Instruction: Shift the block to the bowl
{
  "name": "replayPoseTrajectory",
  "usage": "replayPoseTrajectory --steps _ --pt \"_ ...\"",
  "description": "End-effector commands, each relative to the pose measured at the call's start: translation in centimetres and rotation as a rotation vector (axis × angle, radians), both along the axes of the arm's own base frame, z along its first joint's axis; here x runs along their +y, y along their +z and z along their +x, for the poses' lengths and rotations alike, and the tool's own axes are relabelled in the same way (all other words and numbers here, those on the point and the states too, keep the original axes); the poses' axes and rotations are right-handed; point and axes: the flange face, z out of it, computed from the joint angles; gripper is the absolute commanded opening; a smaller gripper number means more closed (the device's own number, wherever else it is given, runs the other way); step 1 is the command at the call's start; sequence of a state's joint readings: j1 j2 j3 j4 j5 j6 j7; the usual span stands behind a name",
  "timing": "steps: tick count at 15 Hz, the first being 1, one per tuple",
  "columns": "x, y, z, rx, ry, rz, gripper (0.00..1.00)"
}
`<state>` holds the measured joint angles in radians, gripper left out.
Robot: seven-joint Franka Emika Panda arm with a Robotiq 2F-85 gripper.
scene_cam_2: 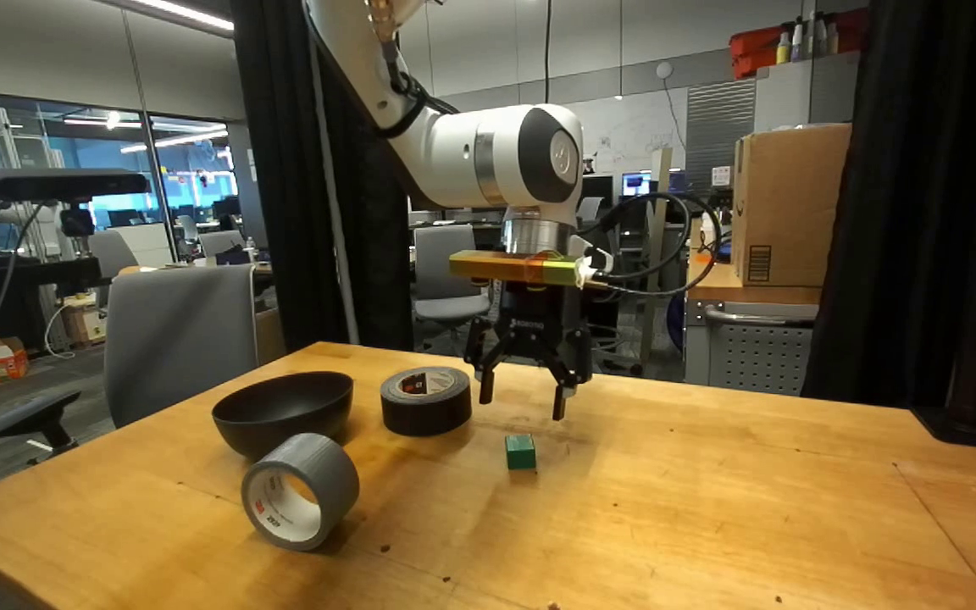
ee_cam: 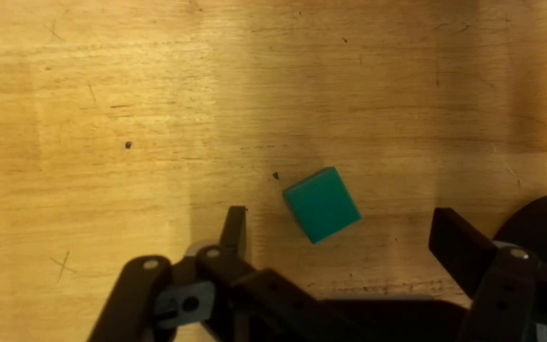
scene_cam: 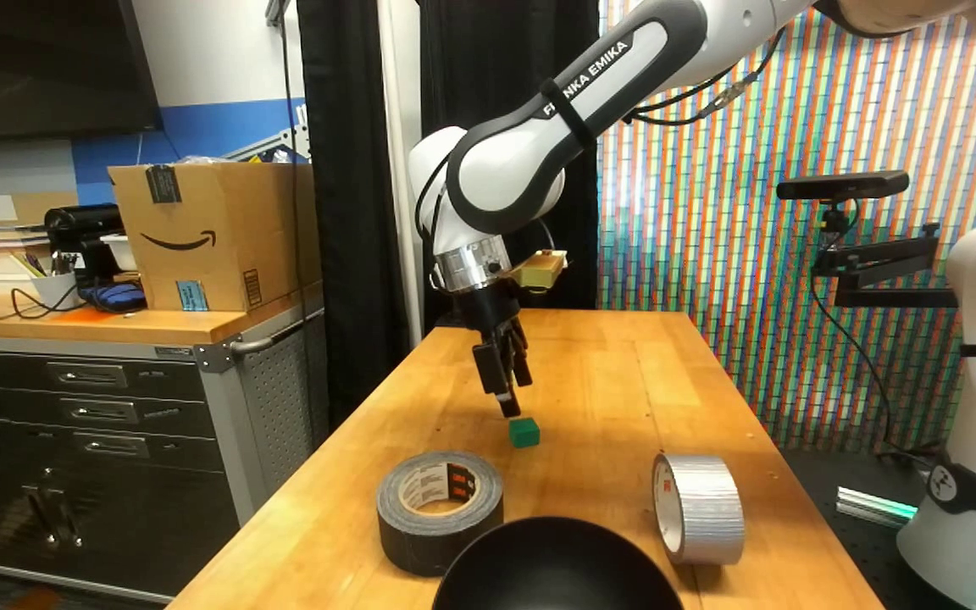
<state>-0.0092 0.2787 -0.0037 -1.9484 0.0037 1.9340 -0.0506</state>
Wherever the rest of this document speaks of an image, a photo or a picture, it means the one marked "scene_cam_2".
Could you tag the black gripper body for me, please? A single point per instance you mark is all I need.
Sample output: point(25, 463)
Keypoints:
point(538, 311)

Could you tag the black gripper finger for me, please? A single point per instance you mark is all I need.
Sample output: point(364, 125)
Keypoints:
point(572, 367)
point(489, 357)

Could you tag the small green block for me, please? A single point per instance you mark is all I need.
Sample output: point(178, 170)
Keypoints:
point(519, 453)

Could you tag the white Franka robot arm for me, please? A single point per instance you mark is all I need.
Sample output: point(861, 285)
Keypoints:
point(465, 158)

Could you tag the black bowl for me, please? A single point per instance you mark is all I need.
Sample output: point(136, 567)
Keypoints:
point(279, 407)

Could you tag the light grey office chair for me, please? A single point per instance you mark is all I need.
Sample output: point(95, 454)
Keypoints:
point(441, 295)

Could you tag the black tape roll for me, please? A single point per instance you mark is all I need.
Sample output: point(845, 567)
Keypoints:
point(426, 407)

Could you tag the grey metal desk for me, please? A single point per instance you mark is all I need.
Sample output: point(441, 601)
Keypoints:
point(753, 341)

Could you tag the large cardboard box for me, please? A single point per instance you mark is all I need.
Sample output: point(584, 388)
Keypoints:
point(793, 206)

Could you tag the grey office chair, black armrest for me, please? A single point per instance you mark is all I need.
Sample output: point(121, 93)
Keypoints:
point(178, 332)

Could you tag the red storage bins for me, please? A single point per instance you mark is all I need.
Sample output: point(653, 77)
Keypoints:
point(759, 53)

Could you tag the white bucket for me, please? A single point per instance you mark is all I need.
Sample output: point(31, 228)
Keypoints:
point(82, 321)

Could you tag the black stand base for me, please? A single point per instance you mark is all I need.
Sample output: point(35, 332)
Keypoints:
point(970, 430)

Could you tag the wooden wrist mount plate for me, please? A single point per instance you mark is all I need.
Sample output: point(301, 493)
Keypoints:
point(510, 270)

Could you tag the silver duct tape roll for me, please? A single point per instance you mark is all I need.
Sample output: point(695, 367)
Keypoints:
point(325, 470)

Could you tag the black camera bar on stand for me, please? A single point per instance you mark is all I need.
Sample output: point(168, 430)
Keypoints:
point(59, 184)

